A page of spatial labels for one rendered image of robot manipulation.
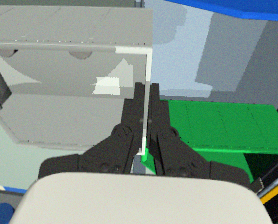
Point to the grey metal bin rack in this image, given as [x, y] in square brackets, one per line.
[200, 55]

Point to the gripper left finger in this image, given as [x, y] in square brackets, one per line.
[113, 154]

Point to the grey disc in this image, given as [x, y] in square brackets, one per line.
[80, 55]
[7, 53]

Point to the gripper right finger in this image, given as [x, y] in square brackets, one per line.
[174, 157]

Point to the yellow flat bar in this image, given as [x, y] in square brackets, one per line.
[269, 194]

